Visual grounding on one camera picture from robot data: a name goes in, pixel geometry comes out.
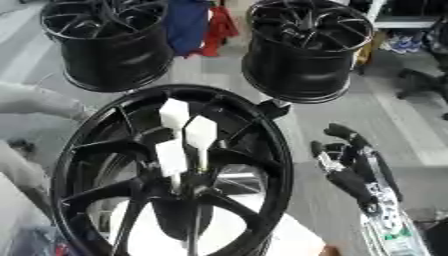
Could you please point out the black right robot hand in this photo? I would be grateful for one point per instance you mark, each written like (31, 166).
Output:
(354, 178)

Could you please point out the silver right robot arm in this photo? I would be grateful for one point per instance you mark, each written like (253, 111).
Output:
(394, 233)

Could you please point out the white wheel stand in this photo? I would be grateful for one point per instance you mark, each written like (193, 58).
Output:
(294, 240)

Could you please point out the black spoked wheel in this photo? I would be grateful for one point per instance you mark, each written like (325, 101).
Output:
(265, 156)

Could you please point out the black wheel rim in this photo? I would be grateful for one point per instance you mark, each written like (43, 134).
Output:
(297, 73)
(116, 56)

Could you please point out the white pin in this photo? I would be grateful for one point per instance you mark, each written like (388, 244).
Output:
(174, 113)
(200, 133)
(171, 160)

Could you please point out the black office chair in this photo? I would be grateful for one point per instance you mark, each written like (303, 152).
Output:
(429, 80)

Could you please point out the blue white shoes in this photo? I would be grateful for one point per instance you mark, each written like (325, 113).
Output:
(402, 42)

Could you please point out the white shelf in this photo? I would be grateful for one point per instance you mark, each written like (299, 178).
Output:
(408, 21)

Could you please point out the red hanging garment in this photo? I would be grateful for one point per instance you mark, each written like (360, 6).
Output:
(220, 30)

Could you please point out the blue hanging garment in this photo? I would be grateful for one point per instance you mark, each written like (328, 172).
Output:
(186, 26)

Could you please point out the black clamp bracket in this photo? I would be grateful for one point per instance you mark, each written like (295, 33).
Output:
(274, 108)

